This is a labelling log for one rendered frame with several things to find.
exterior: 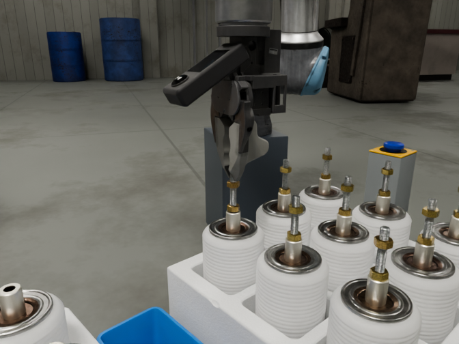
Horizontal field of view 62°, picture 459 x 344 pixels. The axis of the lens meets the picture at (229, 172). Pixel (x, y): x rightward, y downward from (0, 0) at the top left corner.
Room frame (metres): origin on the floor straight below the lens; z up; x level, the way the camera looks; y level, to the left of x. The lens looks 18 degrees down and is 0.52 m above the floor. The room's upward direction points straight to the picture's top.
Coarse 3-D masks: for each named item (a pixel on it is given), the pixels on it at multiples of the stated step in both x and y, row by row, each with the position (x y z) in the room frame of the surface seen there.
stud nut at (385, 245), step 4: (376, 236) 0.37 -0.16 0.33; (376, 240) 0.36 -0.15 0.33; (380, 240) 0.36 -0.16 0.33; (388, 240) 0.36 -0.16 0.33; (392, 240) 0.36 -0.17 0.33; (376, 244) 0.36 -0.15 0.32; (380, 244) 0.36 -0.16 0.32; (384, 244) 0.35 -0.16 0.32; (388, 244) 0.35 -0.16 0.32; (392, 244) 0.36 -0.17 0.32; (380, 248) 0.36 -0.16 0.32; (384, 248) 0.35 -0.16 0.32; (388, 248) 0.35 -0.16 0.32
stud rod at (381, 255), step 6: (384, 228) 0.36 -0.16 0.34; (384, 234) 0.36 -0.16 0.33; (384, 240) 0.36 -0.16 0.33; (378, 252) 0.36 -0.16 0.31; (384, 252) 0.36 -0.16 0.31; (378, 258) 0.36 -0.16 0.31; (384, 258) 0.36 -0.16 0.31; (378, 264) 0.36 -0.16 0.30; (384, 264) 0.36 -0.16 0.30; (378, 270) 0.36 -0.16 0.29; (384, 270) 0.36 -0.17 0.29
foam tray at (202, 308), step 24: (408, 240) 0.64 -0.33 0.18; (192, 264) 0.55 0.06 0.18; (168, 288) 0.55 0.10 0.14; (192, 288) 0.49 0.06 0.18; (216, 288) 0.49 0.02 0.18; (192, 312) 0.50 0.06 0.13; (216, 312) 0.45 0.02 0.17; (240, 312) 0.43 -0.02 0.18; (456, 312) 0.45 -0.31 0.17; (216, 336) 0.45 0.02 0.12; (240, 336) 0.41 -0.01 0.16; (264, 336) 0.39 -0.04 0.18; (312, 336) 0.39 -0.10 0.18; (456, 336) 0.39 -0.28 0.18
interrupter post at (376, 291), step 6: (372, 282) 0.36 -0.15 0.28; (378, 282) 0.35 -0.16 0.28; (384, 282) 0.35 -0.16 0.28; (366, 288) 0.37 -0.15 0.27; (372, 288) 0.36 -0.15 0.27; (378, 288) 0.35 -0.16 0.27; (384, 288) 0.35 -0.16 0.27; (366, 294) 0.36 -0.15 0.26; (372, 294) 0.36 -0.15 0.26; (378, 294) 0.35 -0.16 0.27; (384, 294) 0.35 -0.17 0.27; (366, 300) 0.36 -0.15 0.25; (372, 300) 0.35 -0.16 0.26; (378, 300) 0.35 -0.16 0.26; (384, 300) 0.35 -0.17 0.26
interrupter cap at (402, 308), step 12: (348, 288) 0.38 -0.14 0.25; (360, 288) 0.38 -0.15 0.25; (396, 288) 0.38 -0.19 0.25; (348, 300) 0.36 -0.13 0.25; (360, 300) 0.36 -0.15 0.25; (396, 300) 0.36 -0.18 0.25; (408, 300) 0.36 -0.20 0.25; (360, 312) 0.34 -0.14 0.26; (372, 312) 0.34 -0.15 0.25; (384, 312) 0.34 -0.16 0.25; (396, 312) 0.34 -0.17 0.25; (408, 312) 0.34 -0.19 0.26
